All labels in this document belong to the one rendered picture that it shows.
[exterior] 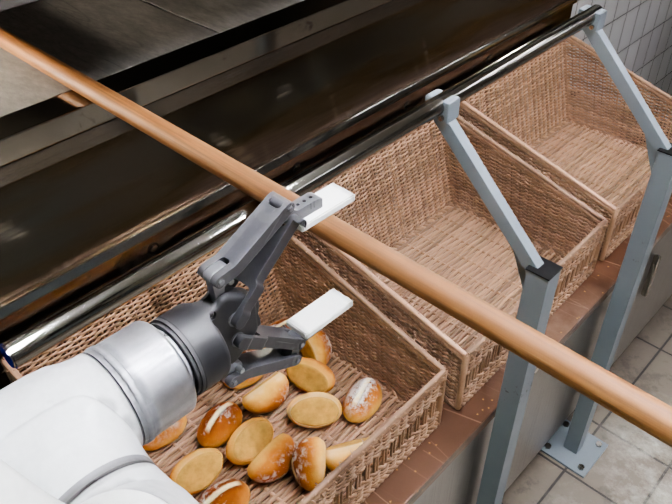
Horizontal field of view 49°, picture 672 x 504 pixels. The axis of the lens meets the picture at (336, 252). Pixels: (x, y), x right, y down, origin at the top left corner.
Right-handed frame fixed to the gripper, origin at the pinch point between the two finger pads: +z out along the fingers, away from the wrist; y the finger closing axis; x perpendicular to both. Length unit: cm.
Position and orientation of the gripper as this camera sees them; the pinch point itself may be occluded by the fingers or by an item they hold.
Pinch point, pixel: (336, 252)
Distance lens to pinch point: 73.6
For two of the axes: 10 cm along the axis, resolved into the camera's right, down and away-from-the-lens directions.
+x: 7.2, 4.4, -5.4
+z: 6.9, -4.6, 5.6
